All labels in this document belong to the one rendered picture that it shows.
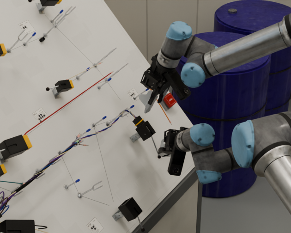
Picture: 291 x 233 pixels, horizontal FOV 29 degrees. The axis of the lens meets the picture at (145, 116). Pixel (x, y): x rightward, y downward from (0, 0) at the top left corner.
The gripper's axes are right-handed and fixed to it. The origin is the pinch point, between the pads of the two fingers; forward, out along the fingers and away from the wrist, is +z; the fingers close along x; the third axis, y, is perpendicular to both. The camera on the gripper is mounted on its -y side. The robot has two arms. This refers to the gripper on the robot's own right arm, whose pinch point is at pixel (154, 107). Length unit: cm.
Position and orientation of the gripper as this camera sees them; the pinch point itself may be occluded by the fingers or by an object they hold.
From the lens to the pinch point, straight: 204.8
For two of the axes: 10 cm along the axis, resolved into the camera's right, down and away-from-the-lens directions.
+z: -2.9, 6.9, 6.6
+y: -7.8, -5.8, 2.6
